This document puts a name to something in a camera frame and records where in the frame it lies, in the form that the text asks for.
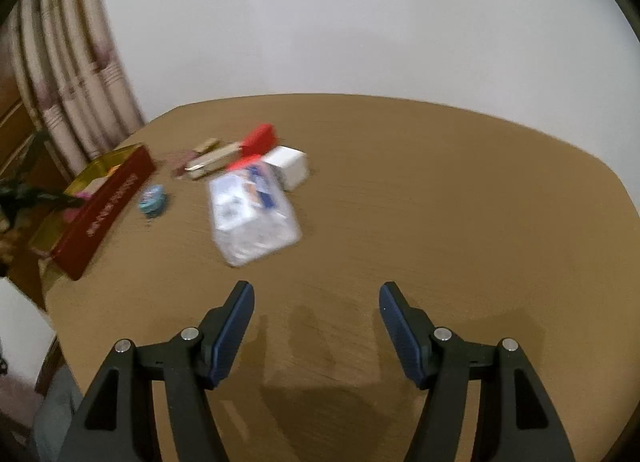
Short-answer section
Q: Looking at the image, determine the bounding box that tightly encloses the white cube box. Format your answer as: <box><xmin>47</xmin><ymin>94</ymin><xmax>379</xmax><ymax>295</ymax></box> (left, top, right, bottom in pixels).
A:
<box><xmin>262</xmin><ymin>146</ymin><xmax>309</xmax><ymax>191</ymax></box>

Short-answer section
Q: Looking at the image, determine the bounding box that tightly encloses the clear plastic box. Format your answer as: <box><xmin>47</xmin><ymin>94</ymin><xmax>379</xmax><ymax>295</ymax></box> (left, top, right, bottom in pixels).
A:
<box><xmin>207</xmin><ymin>160</ymin><xmax>302</xmax><ymax>267</ymax></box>

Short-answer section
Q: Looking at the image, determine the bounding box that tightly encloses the beige patterned curtain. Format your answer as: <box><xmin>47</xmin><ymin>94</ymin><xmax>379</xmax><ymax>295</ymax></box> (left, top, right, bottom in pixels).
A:
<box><xmin>8</xmin><ymin>0</ymin><xmax>144</xmax><ymax>175</ymax></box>

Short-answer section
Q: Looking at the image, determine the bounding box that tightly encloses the small teal tin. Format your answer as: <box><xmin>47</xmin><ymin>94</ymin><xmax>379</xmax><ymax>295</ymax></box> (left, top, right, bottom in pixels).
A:
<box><xmin>138</xmin><ymin>185</ymin><xmax>167</xmax><ymax>218</ymax></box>

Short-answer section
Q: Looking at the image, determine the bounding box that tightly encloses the pink lip gloss tube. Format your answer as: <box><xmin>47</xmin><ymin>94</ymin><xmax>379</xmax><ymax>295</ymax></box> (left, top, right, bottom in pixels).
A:
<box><xmin>169</xmin><ymin>137</ymin><xmax>220</xmax><ymax>178</ymax></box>

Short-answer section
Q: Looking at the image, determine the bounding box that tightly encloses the red rectangular block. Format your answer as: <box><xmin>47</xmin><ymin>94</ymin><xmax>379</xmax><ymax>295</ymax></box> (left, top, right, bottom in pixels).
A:
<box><xmin>241</xmin><ymin>123</ymin><xmax>278</xmax><ymax>158</ymax></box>

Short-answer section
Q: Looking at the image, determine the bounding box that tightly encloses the brown tablecloth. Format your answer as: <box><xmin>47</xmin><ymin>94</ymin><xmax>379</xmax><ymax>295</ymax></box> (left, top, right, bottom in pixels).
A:
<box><xmin>46</xmin><ymin>95</ymin><xmax>639</xmax><ymax>461</ymax></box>

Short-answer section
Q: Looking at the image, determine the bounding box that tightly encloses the red gold tin box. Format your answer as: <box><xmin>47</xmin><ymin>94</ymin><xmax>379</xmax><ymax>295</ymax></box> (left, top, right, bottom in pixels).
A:
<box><xmin>29</xmin><ymin>144</ymin><xmax>156</xmax><ymax>280</ymax></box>

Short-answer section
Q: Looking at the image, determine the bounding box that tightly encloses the silver ribbed case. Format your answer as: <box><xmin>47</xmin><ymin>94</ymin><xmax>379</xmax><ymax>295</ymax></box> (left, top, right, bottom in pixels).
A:
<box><xmin>184</xmin><ymin>142</ymin><xmax>242</xmax><ymax>179</ymax></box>

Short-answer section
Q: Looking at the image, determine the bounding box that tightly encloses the red rounded box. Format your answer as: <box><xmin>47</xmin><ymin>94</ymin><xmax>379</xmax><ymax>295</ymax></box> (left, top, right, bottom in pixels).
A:
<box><xmin>226</xmin><ymin>154</ymin><xmax>262</xmax><ymax>172</ymax></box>

